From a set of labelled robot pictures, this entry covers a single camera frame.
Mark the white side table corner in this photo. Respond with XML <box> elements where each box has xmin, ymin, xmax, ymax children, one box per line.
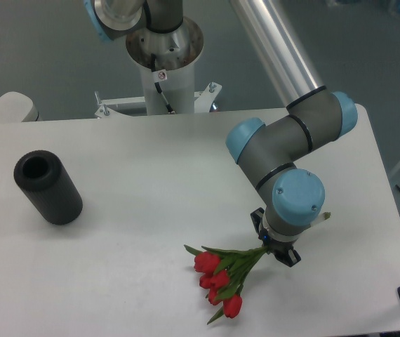
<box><xmin>0</xmin><ymin>91</ymin><xmax>41</xmax><ymax>124</ymax></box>

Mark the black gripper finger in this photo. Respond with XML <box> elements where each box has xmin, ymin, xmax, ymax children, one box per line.
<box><xmin>273</xmin><ymin>246</ymin><xmax>301</xmax><ymax>267</ymax></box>
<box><xmin>250</xmin><ymin>207</ymin><xmax>265</xmax><ymax>233</ymax></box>

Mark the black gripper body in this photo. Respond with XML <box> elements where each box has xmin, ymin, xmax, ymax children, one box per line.
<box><xmin>258</xmin><ymin>218</ymin><xmax>299</xmax><ymax>251</ymax></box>

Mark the red tulip bouquet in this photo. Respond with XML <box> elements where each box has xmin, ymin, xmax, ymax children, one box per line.
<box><xmin>184</xmin><ymin>238</ymin><xmax>274</xmax><ymax>324</ymax></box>

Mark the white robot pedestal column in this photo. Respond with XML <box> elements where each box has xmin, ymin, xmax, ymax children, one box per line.
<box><xmin>126</xmin><ymin>16</ymin><xmax>204</xmax><ymax>112</ymax></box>

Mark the white pedestal base bracket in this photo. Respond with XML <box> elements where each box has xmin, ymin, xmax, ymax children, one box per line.
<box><xmin>94</xmin><ymin>81</ymin><xmax>222</xmax><ymax>119</ymax></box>

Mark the black cable on pedestal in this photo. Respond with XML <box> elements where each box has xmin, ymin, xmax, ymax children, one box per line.
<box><xmin>149</xmin><ymin>53</ymin><xmax>176</xmax><ymax>115</ymax></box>

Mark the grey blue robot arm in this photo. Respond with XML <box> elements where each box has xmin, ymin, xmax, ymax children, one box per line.
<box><xmin>84</xmin><ymin>1</ymin><xmax>358</xmax><ymax>266</ymax></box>

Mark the black ribbed cylindrical vase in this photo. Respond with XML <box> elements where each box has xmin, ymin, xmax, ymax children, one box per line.
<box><xmin>13</xmin><ymin>150</ymin><xmax>83</xmax><ymax>225</ymax></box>

